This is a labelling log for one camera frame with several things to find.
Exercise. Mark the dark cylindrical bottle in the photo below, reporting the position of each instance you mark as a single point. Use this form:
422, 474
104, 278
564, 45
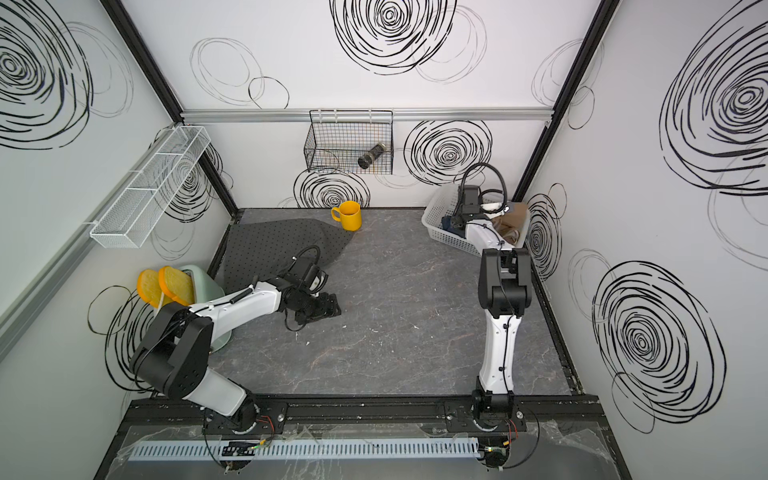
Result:
369, 157

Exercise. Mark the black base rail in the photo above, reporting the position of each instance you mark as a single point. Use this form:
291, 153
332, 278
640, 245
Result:
271, 414

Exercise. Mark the right toast slice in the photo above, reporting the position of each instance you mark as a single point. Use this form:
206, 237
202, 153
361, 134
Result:
176, 285

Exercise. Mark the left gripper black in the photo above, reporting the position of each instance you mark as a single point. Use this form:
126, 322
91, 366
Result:
326, 310

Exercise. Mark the blue denim skirt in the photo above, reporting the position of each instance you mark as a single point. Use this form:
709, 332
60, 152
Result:
449, 223

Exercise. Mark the black wire wall basket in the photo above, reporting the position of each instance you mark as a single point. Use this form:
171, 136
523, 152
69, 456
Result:
336, 138

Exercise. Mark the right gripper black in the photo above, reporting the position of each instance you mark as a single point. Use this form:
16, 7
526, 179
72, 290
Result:
480, 202

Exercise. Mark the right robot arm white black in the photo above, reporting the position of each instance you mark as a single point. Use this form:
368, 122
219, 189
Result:
505, 292

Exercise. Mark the white wire wall shelf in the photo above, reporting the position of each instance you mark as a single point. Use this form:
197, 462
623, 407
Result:
168, 183

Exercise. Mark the yellow mug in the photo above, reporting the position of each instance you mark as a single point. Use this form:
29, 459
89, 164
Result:
349, 215

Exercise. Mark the mint green toaster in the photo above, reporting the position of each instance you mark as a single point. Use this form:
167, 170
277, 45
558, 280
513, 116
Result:
206, 289

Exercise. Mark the dark perforated mat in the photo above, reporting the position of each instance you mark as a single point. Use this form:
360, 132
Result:
258, 250

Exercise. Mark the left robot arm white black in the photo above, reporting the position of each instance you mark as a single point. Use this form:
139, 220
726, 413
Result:
173, 355

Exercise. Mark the white slotted cable duct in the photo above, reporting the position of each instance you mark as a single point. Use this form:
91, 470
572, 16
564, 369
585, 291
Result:
305, 449

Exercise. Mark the white perforated plastic basket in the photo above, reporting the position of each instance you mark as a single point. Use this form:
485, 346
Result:
442, 204

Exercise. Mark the tan brown skirt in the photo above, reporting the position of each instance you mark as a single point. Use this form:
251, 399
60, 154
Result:
511, 225

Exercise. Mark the left toast slice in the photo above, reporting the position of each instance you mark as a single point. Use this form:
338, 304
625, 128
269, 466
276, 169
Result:
148, 288

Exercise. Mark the toast slice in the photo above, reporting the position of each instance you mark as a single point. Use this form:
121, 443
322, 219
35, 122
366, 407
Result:
176, 285
148, 288

